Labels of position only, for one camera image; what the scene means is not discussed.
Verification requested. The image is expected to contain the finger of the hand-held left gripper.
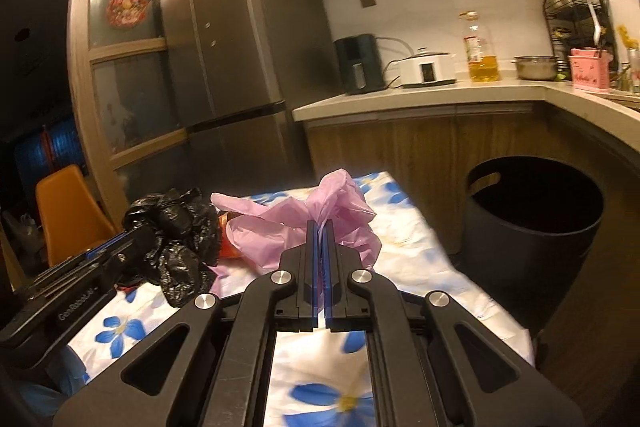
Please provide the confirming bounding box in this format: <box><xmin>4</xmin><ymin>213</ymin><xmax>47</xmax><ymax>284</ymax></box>
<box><xmin>82</xmin><ymin>224</ymin><xmax>161</xmax><ymax>279</ymax></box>

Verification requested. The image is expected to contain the cooking oil bottle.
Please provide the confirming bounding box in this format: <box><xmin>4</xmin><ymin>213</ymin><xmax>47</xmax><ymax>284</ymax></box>
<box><xmin>460</xmin><ymin>11</ymin><xmax>502</xmax><ymax>84</ymax></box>

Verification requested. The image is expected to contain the pink plastic bag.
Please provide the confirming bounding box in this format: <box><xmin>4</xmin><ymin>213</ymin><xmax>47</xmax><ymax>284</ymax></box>
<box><xmin>210</xmin><ymin>168</ymin><xmax>383</xmax><ymax>275</ymax></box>

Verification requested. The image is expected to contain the black air fryer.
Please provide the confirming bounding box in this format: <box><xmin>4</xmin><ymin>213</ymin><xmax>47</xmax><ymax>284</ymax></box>
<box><xmin>333</xmin><ymin>33</ymin><xmax>386</xmax><ymax>96</ymax></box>

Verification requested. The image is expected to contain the blue ribbed barrel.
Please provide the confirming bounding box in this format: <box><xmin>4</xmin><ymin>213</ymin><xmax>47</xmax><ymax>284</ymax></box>
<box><xmin>14</xmin><ymin>117</ymin><xmax>83</xmax><ymax>180</ymax></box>

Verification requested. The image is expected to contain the white power cable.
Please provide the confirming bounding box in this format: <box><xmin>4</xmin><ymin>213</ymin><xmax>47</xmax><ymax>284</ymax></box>
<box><xmin>376</xmin><ymin>38</ymin><xmax>416</xmax><ymax>90</ymax></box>

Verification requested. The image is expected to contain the pink utensil basket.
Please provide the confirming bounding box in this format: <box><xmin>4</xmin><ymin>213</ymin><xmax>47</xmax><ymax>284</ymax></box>
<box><xmin>570</xmin><ymin>48</ymin><xmax>612</xmax><ymax>94</ymax></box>

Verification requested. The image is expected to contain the black dish rack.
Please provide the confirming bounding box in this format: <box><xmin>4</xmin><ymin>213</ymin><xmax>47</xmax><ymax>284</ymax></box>
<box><xmin>544</xmin><ymin>0</ymin><xmax>618</xmax><ymax>75</ymax></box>

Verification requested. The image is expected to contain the blue floral tablecloth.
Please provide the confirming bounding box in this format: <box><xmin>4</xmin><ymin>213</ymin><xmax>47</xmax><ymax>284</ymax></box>
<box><xmin>65</xmin><ymin>171</ymin><xmax>536</xmax><ymax>427</ymax></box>

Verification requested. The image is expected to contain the black waste bin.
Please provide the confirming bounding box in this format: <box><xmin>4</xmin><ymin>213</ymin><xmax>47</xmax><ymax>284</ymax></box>
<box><xmin>465</xmin><ymin>155</ymin><xmax>605</xmax><ymax>348</ymax></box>

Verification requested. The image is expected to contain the kitchen counter with wooden cabinets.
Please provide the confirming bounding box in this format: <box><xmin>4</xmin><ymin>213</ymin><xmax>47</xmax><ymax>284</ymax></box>
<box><xmin>292</xmin><ymin>79</ymin><xmax>640</xmax><ymax>368</ymax></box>

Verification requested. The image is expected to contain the person's left hand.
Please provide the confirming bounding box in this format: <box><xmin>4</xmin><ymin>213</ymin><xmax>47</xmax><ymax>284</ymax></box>
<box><xmin>0</xmin><ymin>347</ymin><xmax>92</xmax><ymax>410</ymax></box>

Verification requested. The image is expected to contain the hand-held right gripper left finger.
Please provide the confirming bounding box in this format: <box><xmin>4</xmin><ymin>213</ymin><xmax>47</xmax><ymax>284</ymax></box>
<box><xmin>52</xmin><ymin>219</ymin><xmax>321</xmax><ymax>427</ymax></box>

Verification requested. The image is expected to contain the red round door decoration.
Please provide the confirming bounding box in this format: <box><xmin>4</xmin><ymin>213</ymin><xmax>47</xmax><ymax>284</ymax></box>
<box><xmin>104</xmin><ymin>0</ymin><xmax>150</xmax><ymax>28</ymax></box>

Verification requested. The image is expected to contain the white electric cooker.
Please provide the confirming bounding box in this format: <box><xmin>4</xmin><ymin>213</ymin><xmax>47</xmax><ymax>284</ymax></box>
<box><xmin>398</xmin><ymin>48</ymin><xmax>458</xmax><ymax>88</ymax></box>

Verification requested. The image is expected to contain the grey refrigerator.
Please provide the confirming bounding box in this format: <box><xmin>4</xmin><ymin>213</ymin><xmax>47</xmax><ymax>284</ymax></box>
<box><xmin>159</xmin><ymin>0</ymin><xmax>346</xmax><ymax>208</ymax></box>

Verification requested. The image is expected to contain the wooden framed glass door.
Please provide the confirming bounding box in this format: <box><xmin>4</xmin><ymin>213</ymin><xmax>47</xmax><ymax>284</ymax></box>
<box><xmin>67</xmin><ymin>0</ymin><xmax>191</xmax><ymax>220</ymax></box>

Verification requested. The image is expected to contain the white spoon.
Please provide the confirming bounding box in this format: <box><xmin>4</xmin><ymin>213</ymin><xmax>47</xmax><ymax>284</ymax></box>
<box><xmin>589</xmin><ymin>4</ymin><xmax>603</xmax><ymax>45</ymax></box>

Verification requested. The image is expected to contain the orange chair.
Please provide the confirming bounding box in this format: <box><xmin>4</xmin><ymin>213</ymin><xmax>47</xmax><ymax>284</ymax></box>
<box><xmin>35</xmin><ymin>164</ymin><xmax>123</xmax><ymax>268</ymax></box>

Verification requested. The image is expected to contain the steel bowl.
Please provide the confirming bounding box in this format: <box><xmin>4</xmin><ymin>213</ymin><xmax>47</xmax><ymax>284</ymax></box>
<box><xmin>512</xmin><ymin>55</ymin><xmax>560</xmax><ymax>81</ymax></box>

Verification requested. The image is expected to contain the black plastic bag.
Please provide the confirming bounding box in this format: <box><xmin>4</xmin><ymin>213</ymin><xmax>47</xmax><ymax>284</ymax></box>
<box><xmin>122</xmin><ymin>188</ymin><xmax>223</xmax><ymax>308</ymax></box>

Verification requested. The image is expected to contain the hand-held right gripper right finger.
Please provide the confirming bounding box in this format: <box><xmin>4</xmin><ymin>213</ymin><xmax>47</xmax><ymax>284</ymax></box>
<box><xmin>322</xmin><ymin>219</ymin><xmax>586</xmax><ymax>427</ymax></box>

